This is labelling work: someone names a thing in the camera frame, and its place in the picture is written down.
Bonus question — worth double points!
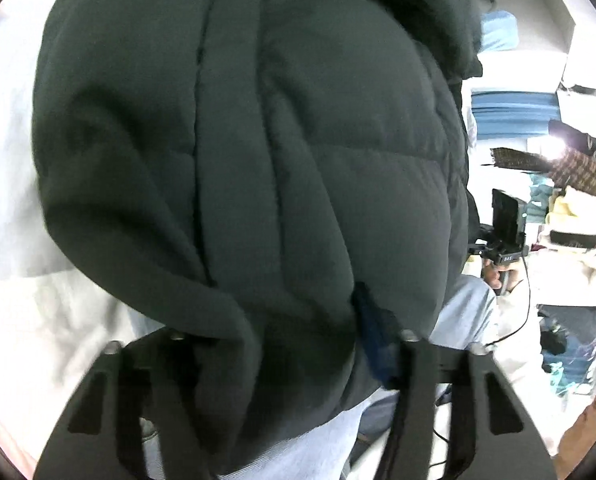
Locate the black puffer jacket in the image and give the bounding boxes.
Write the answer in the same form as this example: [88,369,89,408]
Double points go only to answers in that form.
[32,0,481,479]

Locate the person's right hand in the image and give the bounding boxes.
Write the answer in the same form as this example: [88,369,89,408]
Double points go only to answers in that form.
[481,259,526,295]

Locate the brown plaid hanging garment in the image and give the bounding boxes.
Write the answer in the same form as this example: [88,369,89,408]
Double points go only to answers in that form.
[490,148,596,197]

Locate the light blue jeans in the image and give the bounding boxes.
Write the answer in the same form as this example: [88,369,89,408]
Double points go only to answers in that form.
[126,273,495,479]

